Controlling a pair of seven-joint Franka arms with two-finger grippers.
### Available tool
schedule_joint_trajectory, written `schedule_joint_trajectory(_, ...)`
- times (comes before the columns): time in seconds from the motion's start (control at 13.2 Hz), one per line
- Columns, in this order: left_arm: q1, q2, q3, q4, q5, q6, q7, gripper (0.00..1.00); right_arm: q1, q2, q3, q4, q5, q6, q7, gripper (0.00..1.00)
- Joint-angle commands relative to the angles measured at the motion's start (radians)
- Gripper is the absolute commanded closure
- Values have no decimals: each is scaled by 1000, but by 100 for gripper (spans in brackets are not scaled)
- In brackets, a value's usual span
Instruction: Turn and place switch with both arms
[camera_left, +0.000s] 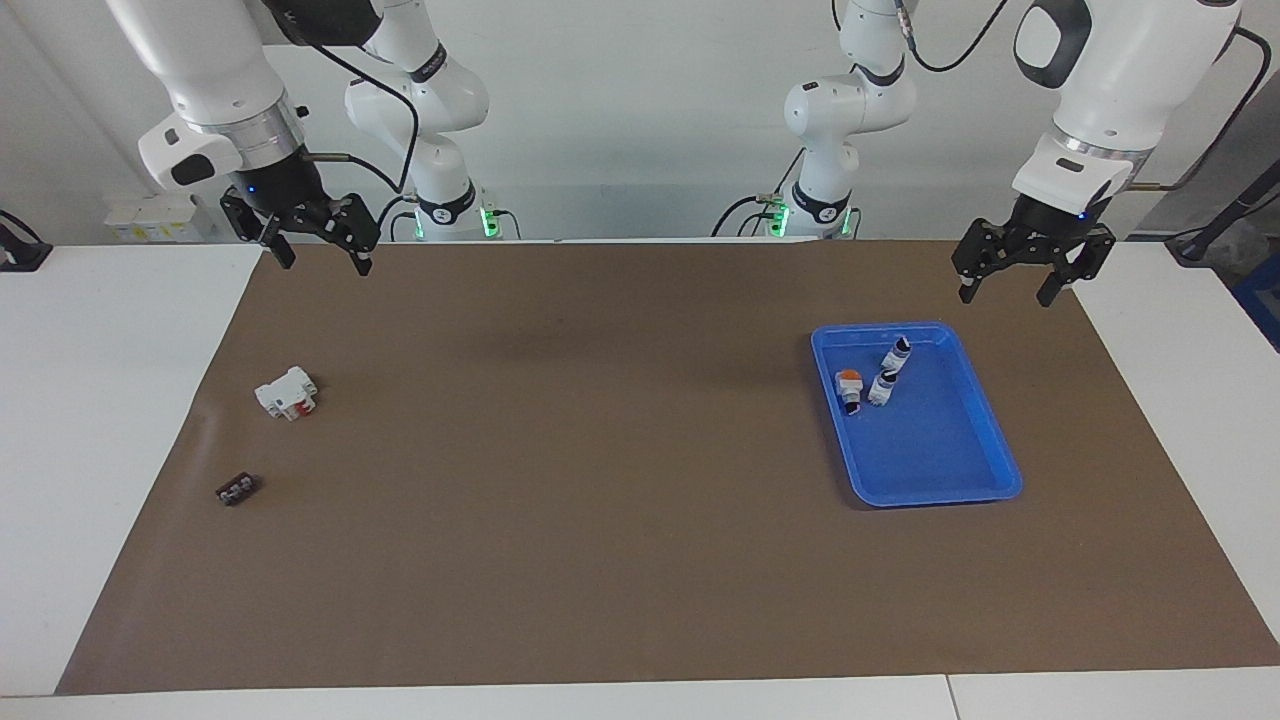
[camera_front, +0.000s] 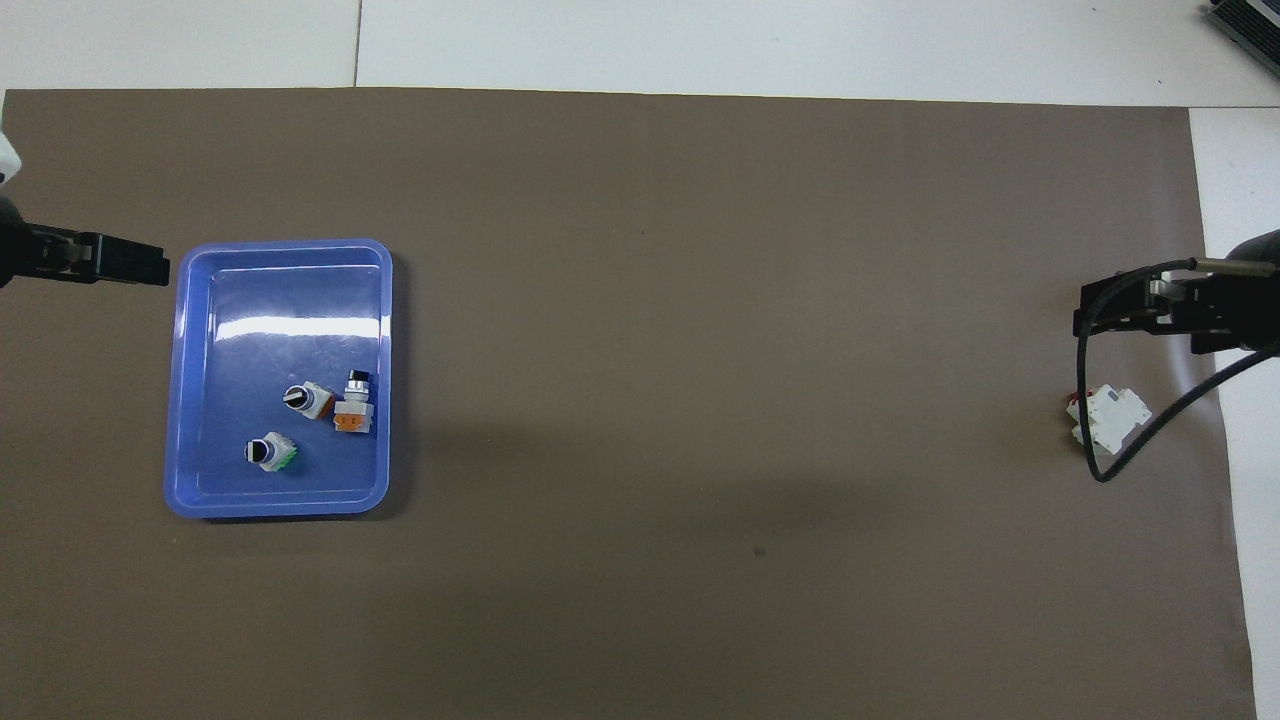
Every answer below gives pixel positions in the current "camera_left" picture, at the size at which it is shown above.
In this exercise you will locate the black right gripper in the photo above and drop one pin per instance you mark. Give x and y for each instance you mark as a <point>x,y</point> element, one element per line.
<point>285,195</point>

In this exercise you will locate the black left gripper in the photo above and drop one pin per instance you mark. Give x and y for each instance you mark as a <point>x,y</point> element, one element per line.
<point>1050,225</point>

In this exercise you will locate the green-backed selector switch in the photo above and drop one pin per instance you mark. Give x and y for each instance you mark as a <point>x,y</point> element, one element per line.
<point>896,355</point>

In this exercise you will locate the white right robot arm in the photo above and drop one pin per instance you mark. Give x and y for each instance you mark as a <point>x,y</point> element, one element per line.
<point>210,70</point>

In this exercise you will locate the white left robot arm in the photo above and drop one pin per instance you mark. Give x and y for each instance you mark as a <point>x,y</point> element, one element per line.
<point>1130,90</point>

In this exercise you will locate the white box with yellow labels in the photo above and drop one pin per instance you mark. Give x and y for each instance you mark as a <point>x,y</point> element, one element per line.
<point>150,215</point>

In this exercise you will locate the white circuit breaker red lever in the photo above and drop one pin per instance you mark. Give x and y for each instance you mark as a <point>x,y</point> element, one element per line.
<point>280,392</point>

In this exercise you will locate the black stand with pole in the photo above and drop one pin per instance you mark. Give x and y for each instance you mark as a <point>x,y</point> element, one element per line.
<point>1225,215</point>

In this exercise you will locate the blue plastic tray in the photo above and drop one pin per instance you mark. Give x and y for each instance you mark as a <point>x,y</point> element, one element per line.
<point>930,450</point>

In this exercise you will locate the blue crate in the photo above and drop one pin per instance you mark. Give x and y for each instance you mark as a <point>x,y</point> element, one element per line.
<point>1262,300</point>

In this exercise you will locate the small black terminal block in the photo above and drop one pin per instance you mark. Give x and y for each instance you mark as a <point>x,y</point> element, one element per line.
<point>237,490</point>

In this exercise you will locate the brown table mat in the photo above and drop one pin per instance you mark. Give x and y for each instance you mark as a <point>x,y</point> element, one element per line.
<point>620,560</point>

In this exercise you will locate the white selector switch black knob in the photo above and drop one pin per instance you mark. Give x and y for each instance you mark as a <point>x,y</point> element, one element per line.
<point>881,388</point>

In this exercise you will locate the orange-backed push button switch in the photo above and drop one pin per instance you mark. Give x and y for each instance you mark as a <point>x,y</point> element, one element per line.
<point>849,385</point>

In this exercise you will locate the black clamp mount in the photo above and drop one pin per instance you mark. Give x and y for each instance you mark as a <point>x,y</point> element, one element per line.
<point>20,252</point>

